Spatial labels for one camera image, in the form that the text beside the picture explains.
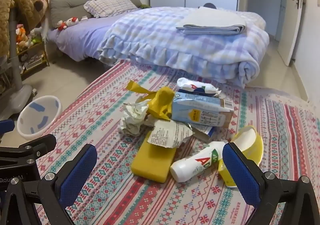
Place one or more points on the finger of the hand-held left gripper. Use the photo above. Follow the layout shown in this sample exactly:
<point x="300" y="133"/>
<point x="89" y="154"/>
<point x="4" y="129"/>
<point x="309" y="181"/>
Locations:
<point x="37" y="146"/>
<point x="6" y="125"/>

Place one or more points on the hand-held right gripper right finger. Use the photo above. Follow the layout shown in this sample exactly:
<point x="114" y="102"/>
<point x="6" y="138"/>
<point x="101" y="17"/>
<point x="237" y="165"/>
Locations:
<point x="240" y="175"/>

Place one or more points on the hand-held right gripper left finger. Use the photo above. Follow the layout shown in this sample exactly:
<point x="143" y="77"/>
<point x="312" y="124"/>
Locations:
<point x="77" y="172"/>

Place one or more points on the white waste basket blue patches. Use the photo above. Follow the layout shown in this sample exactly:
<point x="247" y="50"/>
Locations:
<point x="47" y="105"/>

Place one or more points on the light blue drink carton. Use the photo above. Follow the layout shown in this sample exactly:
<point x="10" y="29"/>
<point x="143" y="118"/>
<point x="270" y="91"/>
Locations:
<point x="200" y="112"/>

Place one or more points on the yellow paper cup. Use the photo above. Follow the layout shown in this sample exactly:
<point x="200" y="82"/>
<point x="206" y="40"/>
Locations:
<point x="246" y="140"/>

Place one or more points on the patterned red green floor mat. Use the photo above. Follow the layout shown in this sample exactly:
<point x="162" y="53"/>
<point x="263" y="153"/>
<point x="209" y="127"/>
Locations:
<point x="105" y="115"/>

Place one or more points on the yellow toy shelf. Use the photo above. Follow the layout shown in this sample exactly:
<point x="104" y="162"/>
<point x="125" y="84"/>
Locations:
<point x="35" y="57"/>

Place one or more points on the yellow sponge block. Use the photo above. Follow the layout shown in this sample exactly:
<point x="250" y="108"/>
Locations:
<point x="152" y="162"/>

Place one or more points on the crumpled white tissue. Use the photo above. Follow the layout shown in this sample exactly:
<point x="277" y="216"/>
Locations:
<point x="133" y="120"/>

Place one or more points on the torn printed cardboard piece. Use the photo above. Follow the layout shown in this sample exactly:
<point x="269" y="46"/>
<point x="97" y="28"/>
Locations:
<point x="170" y="133"/>

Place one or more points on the orange plush toy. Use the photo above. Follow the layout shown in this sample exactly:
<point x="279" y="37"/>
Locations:
<point x="22" y="36"/>

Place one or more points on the crushed white plastic bottle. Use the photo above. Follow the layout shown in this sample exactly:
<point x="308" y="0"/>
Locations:
<point x="192" y="86"/>

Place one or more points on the crumpled yellow plastic bag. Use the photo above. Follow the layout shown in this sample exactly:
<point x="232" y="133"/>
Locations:
<point x="162" y="101"/>

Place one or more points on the bed with purple sheet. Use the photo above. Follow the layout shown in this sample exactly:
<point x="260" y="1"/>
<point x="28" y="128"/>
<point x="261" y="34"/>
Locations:
<point x="82" y="37"/>

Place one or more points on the red white plush toy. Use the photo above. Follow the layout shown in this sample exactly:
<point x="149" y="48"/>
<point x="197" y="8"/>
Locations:
<point x="67" y="23"/>

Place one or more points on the brown plush bear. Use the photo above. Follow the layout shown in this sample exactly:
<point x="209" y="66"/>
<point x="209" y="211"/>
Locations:
<point x="22" y="7"/>

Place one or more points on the grey headboard cushion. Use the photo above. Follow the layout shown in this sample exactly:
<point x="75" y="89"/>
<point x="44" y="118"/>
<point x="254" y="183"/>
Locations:
<point x="67" y="4"/>

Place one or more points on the white door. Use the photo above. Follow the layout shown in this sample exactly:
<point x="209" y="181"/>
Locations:
<point x="290" y="27"/>

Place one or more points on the folded grey white blanket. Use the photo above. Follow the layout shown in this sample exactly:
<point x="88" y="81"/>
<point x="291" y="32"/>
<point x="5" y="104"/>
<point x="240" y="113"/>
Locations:
<point x="212" y="19"/>

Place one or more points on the plaid ruffled pillow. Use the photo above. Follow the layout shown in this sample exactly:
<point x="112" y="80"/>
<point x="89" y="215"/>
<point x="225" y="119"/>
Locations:
<point x="110" y="6"/>

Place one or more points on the plaid ruffled blanket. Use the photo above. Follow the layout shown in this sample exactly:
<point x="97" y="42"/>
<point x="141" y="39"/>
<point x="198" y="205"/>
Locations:
<point x="160" y="37"/>

